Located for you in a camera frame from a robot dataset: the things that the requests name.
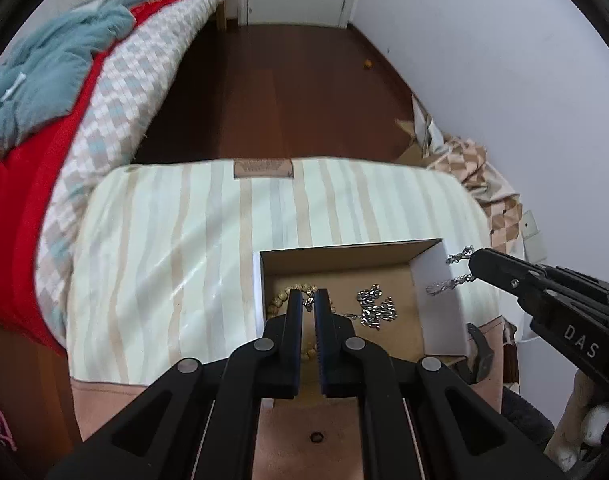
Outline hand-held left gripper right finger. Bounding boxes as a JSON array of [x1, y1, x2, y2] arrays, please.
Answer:
[[313, 288, 566, 480]]

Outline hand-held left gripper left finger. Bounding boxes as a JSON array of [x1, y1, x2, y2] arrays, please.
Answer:
[[45, 288, 304, 480]]

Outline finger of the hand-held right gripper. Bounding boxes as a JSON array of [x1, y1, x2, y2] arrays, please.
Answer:
[[471, 247, 552, 281], [468, 260, 540, 307]]

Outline wooden bead bracelet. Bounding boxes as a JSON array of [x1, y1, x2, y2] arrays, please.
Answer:
[[265, 283, 336, 362]]

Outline silver chain necklace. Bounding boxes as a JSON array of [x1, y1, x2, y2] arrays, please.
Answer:
[[426, 245, 477, 297]]

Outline cardboard box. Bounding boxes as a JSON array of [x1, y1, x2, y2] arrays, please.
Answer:
[[253, 238, 473, 408]]

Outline person's right hand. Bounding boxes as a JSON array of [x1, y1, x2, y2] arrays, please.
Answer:
[[543, 369, 609, 472]]

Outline beige checkered cloth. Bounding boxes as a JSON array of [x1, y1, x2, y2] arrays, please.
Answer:
[[426, 132, 528, 267]]

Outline pink fabric seat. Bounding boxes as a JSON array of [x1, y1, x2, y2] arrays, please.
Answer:
[[70, 316, 506, 480]]

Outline dark fuzzy cushion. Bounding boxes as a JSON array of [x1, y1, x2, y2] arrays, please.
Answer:
[[501, 385, 556, 444]]

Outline cream striped cushion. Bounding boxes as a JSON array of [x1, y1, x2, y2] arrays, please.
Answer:
[[65, 157, 503, 387]]

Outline torn cardboard pieces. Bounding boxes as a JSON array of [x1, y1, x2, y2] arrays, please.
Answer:
[[393, 93, 446, 167]]

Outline brown leather label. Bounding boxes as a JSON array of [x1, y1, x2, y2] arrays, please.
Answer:
[[233, 158, 294, 181]]

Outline checkered woven blanket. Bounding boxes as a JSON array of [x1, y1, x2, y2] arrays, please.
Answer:
[[33, 0, 233, 347]]

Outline teal blanket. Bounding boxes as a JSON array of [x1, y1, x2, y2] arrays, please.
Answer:
[[0, 0, 235, 150]]

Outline white wall socket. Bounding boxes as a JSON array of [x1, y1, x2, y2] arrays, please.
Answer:
[[521, 209, 541, 239]]

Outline silver chain bracelet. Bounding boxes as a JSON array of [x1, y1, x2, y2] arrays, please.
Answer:
[[354, 283, 399, 331]]

